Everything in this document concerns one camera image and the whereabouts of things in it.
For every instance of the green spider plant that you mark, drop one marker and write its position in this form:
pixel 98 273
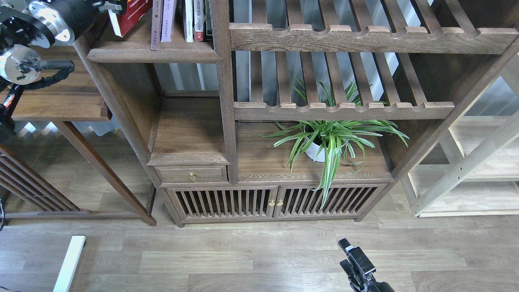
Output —
pixel 345 139

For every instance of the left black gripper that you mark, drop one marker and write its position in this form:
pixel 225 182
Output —
pixel 69 19

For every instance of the black upright book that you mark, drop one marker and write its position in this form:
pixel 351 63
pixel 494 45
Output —
pixel 208 33

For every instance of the dark wooden bookshelf cabinet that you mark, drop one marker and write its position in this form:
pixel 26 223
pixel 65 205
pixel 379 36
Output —
pixel 207 107

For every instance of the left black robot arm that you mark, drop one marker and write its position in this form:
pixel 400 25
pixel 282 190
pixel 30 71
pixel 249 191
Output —
pixel 41 23

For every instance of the red white upright book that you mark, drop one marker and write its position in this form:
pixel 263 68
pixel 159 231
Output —
pixel 199 20

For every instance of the white plant pot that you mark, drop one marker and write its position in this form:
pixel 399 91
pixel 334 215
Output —
pixel 313 149

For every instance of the brass drawer knob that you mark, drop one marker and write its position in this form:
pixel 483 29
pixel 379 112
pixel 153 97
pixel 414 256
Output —
pixel 192 176

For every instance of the dark maroon book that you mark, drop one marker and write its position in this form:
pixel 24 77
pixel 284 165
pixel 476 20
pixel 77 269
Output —
pixel 156 23

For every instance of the white lavender book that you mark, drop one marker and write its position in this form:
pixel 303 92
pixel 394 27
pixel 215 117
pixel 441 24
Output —
pixel 168 16

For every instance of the white table leg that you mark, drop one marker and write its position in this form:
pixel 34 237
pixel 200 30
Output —
pixel 69 265

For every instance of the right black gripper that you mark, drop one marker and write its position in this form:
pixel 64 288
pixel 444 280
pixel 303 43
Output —
pixel 360 270

